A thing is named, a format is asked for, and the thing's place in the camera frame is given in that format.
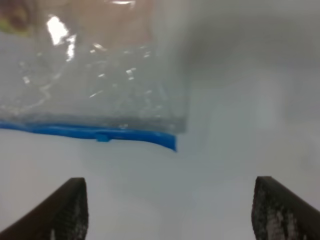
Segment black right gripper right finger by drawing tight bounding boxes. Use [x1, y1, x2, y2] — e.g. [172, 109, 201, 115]
[251, 176, 320, 240]

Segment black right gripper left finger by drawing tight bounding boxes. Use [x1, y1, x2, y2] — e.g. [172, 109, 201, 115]
[0, 177, 88, 240]

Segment blue zipper slider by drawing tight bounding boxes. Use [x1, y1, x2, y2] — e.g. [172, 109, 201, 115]
[95, 134, 110, 143]

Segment clear zip bag blue strip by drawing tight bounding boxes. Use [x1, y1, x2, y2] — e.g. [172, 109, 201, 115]
[0, 0, 190, 152]

